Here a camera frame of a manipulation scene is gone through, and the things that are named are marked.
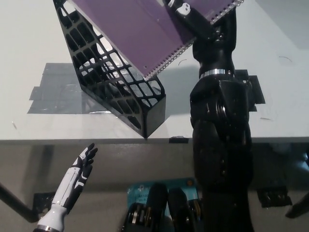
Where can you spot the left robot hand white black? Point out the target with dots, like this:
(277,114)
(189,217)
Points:
(74,183)

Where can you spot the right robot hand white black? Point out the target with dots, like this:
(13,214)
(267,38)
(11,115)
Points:
(200,26)

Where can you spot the purple spiral notebook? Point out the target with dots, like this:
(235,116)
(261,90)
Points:
(132,29)

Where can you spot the teal box on robot torso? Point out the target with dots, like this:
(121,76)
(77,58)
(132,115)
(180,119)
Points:
(140,193)

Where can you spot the black robot torso blocks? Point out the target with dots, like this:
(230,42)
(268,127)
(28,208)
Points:
(166,212)

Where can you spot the black lattice magazine stand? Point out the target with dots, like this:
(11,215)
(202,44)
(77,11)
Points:
(155,116)

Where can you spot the black table leg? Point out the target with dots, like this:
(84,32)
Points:
(298,207)
(17,205)

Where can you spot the black tape square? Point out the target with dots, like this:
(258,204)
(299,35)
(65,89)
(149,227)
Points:
(258,93)

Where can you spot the grey tape patch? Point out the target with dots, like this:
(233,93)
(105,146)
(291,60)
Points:
(55,82)

